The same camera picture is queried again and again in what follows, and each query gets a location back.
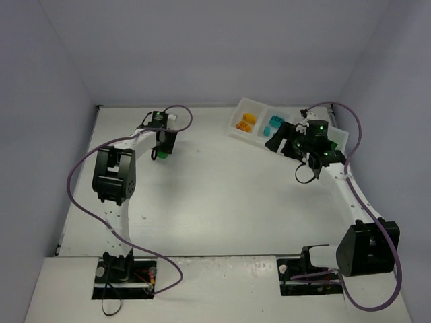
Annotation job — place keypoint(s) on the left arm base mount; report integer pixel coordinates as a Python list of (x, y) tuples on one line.
[(137, 282)]

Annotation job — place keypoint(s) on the teal green printed lego brick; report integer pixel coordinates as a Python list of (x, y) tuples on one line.
[(276, 121)]

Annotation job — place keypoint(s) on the clear four-compartment tray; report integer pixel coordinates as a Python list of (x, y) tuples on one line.
[(319, 133)]

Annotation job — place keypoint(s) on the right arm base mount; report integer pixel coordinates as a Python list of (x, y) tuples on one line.
[(297, 277)]

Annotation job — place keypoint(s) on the burger printed lego stack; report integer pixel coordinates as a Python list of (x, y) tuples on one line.
[(249, 118)]

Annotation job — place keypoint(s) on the yellow rounded lego brick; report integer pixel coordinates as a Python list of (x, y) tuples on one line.
[(244, 126)]

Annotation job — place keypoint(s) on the green rounded lego piece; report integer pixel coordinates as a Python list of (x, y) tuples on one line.
[(162, 155)]

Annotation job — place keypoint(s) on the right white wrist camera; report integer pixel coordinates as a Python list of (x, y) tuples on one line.
[(305, 113)]

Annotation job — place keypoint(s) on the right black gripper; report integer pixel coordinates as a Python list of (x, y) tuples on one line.
[(287, 135)]

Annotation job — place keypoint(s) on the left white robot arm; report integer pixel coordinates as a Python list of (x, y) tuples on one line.
[(115, 176)]

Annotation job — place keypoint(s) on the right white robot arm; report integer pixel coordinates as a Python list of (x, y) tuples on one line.
[(369, 243)]

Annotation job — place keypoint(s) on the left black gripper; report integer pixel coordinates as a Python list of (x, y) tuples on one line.
[(167, 142)]

